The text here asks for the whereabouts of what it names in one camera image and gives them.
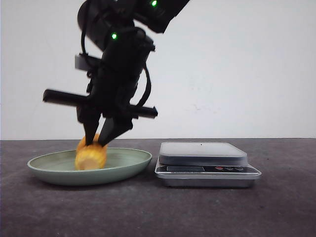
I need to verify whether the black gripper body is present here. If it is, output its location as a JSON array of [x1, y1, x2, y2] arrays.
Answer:
[[43, 37, 158, 119]]

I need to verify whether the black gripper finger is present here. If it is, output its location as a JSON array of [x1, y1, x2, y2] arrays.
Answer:
[[98, 117, 133, 146], [77, 106, 101, 146]]

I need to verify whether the yellow corn cob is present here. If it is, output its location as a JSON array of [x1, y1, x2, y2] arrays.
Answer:
[[75, 133, 107, 170]]

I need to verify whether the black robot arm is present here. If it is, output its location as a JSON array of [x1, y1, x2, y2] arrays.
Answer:
[[43, 0, 187, 146]]

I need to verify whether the green oval plate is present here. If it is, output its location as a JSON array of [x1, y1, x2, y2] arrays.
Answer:
[[27, 148, 153, 186]]

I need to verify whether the silver digital kitchen scale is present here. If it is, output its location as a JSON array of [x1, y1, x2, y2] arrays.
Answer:
[[155, 142, 262, 188]]

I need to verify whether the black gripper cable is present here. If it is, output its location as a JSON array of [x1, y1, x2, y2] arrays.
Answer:
[[134, 63, 152, 108]]

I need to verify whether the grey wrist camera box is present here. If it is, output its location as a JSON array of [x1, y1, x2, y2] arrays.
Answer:
[[75, 54, 102, 72]]

